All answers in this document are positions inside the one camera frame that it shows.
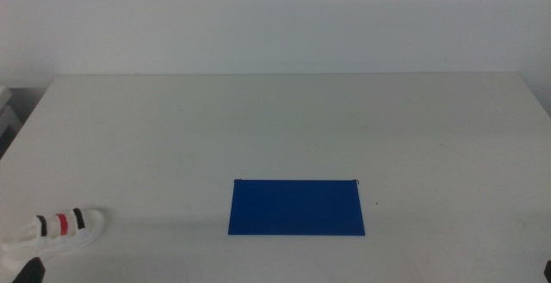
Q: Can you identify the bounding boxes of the white strapped sandal shoe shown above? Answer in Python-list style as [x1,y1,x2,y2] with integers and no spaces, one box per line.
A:
[0,207,106,275]

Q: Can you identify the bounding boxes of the blue rectangular mat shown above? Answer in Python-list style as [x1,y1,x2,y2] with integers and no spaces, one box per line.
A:
[227,179,367,237]

